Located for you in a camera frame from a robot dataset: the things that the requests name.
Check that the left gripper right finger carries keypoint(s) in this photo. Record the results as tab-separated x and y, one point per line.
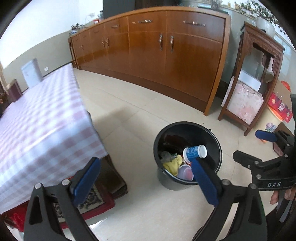
249	222

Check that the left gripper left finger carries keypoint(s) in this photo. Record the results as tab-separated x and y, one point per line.
41	222

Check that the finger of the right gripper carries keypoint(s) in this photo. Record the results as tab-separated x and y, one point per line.
248	161
266	136

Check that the blue white paper cup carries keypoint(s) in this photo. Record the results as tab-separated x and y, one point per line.
191	153

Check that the yellow cloth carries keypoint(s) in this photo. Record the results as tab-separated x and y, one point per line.
173	165

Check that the black trash bucket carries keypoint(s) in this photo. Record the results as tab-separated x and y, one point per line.
175	148

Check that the right hand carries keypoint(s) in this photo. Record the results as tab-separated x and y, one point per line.
289	195

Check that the red cardboard box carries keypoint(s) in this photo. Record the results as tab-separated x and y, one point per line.
282	106

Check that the red patterned rug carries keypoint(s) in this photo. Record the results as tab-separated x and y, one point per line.
99	200

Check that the red paper bucket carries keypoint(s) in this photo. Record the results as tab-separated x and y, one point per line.
185	173

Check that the pink checkered tablecloth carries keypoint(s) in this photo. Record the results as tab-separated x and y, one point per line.
46	136

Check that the clear plastic wrapper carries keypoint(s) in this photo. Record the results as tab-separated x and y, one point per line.
167	157

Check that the carved wooden side stand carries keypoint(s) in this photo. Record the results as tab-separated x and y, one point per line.
258	63

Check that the white plant pot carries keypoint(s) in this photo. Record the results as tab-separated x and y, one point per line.
265	26

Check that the long wooden sideboard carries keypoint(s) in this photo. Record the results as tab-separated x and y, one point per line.
177	51

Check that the dark red tea canister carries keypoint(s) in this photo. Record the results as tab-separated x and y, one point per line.
14	91

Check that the black flat television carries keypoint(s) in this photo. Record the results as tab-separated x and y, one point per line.
116	7

